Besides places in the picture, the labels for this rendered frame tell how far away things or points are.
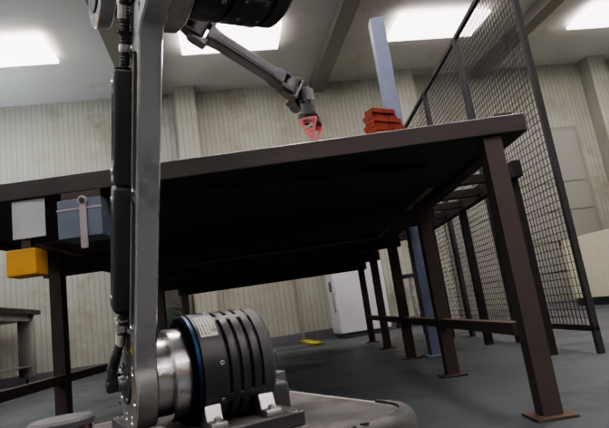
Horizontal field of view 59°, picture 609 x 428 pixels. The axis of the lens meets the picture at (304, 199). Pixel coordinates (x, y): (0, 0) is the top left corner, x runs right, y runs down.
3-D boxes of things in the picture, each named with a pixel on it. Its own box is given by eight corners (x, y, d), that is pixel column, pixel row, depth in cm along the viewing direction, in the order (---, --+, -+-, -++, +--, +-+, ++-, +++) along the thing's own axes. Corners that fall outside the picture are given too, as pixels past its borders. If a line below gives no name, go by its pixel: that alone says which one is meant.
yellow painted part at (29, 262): (36, 273, 161) (33, 196, 165) (5, 277, 160) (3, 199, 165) (49, 275, 168) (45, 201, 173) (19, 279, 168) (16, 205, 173)
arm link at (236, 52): (188, 32, 183) (201, 9, 188) (184, 40, 188) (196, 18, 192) (294, 98, 198) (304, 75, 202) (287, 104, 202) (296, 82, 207)
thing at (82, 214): (103, 245, 161) (99, 186, 165) (56, 251, 161) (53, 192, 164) (116, 248, 172) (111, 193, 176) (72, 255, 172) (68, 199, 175)
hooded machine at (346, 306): (380, 330, 741) (364, 233, 768) (392, 331, 685) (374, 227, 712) (332, 338, 730) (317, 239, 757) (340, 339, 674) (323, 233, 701)
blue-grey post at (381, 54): (454, 355, 344) (388, 13, 392) (428, 358, 344) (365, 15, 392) (447, 352, 361) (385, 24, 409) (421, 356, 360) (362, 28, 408)
